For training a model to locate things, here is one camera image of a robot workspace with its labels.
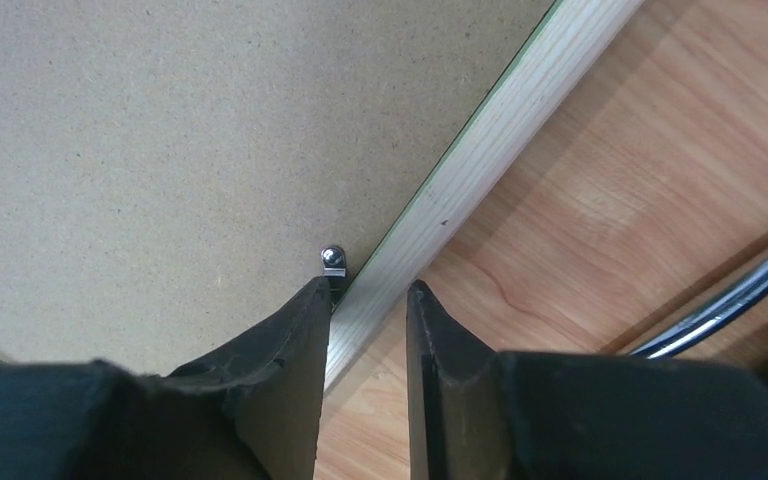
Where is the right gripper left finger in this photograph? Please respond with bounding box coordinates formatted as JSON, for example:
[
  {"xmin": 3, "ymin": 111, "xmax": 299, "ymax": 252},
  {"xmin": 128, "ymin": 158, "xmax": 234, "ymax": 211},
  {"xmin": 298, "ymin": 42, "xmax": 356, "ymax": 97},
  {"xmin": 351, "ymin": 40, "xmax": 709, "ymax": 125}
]
[{"xmin": 0, "ymin": 277, "xmax": 332, "ymax": 479}]

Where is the wooden picture frame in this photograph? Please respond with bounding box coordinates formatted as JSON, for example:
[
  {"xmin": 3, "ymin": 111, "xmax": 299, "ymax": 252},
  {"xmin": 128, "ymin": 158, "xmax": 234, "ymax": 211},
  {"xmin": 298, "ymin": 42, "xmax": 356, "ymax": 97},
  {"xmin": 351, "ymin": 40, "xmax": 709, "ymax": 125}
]
[{"xmin": 0, "ymin": 0, "xmax": 647, "ymax": 395}]

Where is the brown frame backing board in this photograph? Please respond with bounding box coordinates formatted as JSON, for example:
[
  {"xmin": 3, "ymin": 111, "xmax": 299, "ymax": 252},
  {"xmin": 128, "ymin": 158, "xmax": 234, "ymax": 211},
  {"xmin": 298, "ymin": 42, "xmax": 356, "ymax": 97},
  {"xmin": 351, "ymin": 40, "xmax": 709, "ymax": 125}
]
[{"xmin": 0, "ymin": 0, "xmax": 561, "ymax": 376}]

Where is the black poker chip case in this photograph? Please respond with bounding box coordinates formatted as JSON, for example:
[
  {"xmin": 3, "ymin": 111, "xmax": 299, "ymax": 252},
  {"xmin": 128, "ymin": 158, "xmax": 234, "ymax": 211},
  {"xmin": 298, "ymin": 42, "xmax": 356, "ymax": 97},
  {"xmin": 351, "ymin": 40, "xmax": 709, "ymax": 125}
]
[{"xmin": 623, "ymin": 248, "xmax": 768, "ymax": 359}]

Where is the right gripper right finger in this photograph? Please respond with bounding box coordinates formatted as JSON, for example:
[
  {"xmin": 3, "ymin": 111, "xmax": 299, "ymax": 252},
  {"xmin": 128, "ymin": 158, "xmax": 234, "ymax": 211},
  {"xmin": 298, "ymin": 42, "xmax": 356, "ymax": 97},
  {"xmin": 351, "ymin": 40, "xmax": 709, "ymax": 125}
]
[{"xmin": 406, "ymin": 281, "xmax": 768, "ymax": 479}]

